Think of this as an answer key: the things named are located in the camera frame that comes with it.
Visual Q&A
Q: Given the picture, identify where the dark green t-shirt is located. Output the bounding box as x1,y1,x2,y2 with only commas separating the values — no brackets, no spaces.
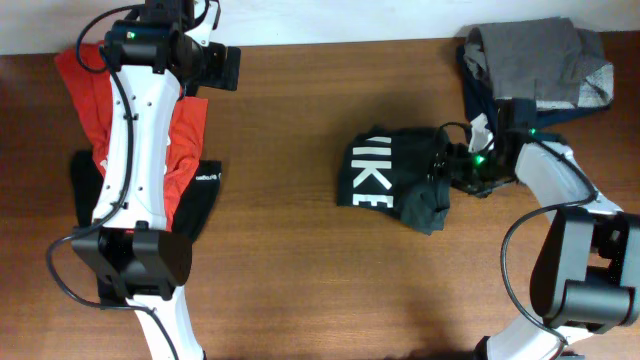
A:
336,127,451,235

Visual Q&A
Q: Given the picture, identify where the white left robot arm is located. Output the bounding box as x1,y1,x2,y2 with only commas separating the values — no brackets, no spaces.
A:
46,20,241,359

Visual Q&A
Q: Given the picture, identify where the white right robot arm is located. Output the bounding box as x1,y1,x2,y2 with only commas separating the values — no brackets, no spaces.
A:
436,129,639,360

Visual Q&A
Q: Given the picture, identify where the navy blue folded garment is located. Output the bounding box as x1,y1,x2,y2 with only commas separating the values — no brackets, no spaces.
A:
455,45,611,134

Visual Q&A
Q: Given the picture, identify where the black garment with white logo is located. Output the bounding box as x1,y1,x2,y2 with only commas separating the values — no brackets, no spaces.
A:
70,150,222,306

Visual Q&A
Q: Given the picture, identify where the grey folded garment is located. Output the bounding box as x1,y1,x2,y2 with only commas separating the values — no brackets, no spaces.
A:
463,17,614,111

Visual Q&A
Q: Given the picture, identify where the red soccer t-shirt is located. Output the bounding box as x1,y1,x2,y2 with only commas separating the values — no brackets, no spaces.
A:
54,49,208,230

